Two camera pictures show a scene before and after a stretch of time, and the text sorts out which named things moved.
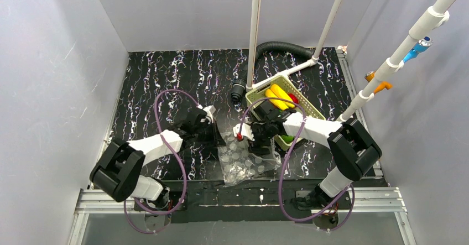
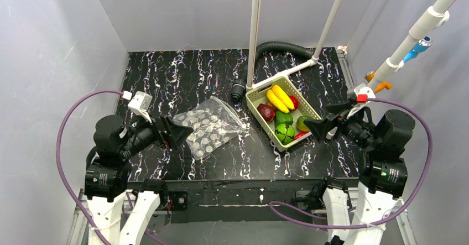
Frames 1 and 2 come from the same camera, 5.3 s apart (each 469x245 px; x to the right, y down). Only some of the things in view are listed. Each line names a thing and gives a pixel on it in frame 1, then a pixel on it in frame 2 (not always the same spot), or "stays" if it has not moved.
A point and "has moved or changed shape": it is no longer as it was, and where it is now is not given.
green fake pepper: (288, 139) has moved or changed shape
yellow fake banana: (276, 92) stays
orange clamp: (369, 76) stays
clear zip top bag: (238, 163) to (214, 123)
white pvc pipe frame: (254, 34) stays
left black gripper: (211, 133) to (160, 130)
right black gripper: (254, 140) to (337, 122)
